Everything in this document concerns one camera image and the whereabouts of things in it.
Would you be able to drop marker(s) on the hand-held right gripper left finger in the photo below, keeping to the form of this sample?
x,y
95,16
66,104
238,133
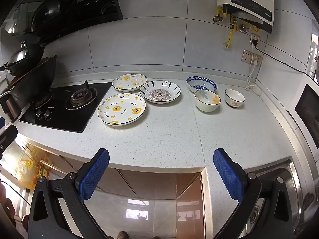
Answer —
x,y
93,174

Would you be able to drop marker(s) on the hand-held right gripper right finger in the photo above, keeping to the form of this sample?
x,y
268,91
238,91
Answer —
x,y
228,174

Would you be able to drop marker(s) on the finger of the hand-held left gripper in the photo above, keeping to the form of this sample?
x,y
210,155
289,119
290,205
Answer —
x,y
2,122
8,135

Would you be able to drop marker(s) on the large yellow bear plate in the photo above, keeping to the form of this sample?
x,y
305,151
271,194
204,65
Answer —
x,y
122,109

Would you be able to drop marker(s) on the small white bowl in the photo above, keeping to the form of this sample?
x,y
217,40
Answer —
x,y
234,98

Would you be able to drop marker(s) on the white flower print bowl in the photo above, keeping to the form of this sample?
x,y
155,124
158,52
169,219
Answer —
x,y
206,100

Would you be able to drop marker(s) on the blue and white patterned bowl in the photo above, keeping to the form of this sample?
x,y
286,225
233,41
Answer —
x,y
201,83

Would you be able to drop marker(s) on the small yellow bear plate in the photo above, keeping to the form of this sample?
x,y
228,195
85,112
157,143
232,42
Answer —
x,y
129,82

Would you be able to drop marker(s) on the black striped patterned plate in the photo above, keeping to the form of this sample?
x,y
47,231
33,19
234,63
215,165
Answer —
x,y
160,93

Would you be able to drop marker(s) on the yellow plastic bag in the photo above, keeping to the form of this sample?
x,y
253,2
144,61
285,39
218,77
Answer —
x,y
30,169

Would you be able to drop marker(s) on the large black wok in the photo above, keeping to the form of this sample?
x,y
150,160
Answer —
x,y
37,82

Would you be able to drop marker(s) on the black gas stove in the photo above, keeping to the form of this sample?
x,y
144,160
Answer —
x,y
62,114

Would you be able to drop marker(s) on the wooden board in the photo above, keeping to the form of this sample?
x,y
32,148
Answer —
x,y
37,68

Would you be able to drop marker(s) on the black lidded wok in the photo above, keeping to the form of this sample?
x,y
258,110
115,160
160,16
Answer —
x,y
25,59

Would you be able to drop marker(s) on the person's shoe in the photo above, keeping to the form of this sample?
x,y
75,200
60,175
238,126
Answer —
x,y
123,235

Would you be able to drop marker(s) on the stainless steel sink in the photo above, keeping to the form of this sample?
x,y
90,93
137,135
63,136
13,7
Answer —
x,y
294,199

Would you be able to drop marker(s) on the steel wool scrubber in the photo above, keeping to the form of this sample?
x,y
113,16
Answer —
x,y
308,201

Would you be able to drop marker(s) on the white microwave oven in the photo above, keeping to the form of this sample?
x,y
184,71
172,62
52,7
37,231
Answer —
x,y
307,109

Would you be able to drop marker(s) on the black range hood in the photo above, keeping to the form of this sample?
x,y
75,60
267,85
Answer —
x,y
82,5

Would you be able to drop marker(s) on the beige double wall socket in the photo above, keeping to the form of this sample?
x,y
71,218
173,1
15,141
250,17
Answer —
x,y
248,56

